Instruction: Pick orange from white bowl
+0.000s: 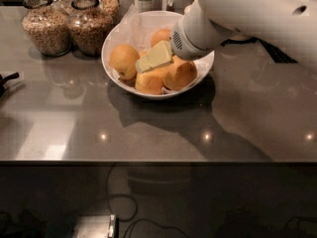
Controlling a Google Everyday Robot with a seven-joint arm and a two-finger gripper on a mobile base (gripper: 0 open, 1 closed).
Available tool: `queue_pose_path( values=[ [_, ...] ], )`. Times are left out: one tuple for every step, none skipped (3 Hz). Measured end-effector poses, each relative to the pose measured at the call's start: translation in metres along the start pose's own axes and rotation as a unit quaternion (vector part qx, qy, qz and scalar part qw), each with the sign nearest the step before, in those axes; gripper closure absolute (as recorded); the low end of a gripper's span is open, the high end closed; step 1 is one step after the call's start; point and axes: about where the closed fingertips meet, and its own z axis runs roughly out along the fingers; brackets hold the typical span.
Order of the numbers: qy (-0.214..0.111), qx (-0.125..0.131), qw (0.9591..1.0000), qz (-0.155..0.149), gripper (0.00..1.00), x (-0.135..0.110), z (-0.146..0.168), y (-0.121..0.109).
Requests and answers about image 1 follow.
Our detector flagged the middle glass cereal jar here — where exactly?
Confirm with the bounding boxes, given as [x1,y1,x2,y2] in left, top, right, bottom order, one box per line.
[66,0,113,57]

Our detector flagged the rear glass cereal jar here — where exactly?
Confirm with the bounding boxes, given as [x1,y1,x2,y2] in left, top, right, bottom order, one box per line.
[99,0,120,24]

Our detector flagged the large orange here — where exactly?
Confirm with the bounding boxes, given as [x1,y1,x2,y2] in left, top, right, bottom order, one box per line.
[162,56,197,91]

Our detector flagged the orange at front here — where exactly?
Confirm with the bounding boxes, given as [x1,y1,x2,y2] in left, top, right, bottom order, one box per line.
[135,68,166,95]

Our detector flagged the left glass cereal jar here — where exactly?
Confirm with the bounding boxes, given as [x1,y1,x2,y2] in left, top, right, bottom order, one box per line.
[21,0,71,57]

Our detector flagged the white paper bowl liner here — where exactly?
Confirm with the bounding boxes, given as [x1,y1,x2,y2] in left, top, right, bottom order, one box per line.
[111,3,210,95]

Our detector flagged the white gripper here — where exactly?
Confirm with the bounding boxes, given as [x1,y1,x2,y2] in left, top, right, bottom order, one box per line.
[136,0,236,73]

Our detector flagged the metal box on floor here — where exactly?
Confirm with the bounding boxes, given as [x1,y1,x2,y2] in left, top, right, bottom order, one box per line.
[72,214,119,238]

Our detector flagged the right stack paper bowls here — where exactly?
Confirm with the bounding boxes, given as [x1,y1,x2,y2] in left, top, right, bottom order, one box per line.
[230,34,253,42]

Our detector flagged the white ceramic bowl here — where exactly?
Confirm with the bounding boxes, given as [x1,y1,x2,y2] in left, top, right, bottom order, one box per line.
[100,10,215,101]

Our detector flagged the black cable on floor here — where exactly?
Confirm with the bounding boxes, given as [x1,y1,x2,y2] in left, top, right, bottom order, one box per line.
[105,164,191,238]

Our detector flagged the small middle orange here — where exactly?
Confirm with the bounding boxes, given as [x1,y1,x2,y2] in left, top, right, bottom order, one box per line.
[139,50,148,58]

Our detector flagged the glass cereal jar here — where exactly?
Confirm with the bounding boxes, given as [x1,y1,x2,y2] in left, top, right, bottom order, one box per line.
[21,0,71,57]
[66,0,113,57]
[99,0,120,24]

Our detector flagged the orange at back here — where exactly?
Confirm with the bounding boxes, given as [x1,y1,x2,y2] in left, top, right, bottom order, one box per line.
[151,29,170,47]

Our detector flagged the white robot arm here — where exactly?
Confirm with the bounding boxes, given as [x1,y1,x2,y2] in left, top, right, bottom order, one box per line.
[163,0,317,72]

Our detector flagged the black rubber mat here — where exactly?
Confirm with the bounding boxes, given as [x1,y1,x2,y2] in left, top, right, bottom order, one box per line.
[221,37,296,63]

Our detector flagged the orange at left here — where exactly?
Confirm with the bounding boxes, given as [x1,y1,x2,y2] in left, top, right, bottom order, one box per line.
[109,45,140,80]

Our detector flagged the black handle at left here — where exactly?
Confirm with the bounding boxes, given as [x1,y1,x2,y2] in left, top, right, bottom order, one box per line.
[0,72,20,97]

